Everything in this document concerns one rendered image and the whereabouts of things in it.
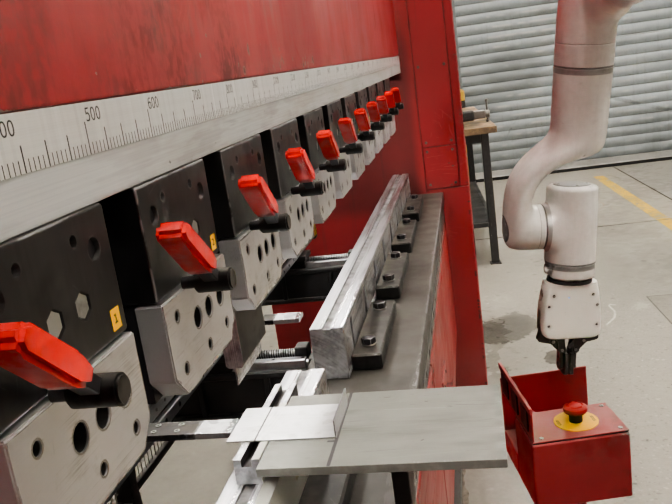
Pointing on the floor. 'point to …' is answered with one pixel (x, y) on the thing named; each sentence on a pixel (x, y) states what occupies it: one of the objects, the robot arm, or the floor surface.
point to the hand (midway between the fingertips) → (566, 361)
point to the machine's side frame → (411, 153)
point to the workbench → (474, 130)
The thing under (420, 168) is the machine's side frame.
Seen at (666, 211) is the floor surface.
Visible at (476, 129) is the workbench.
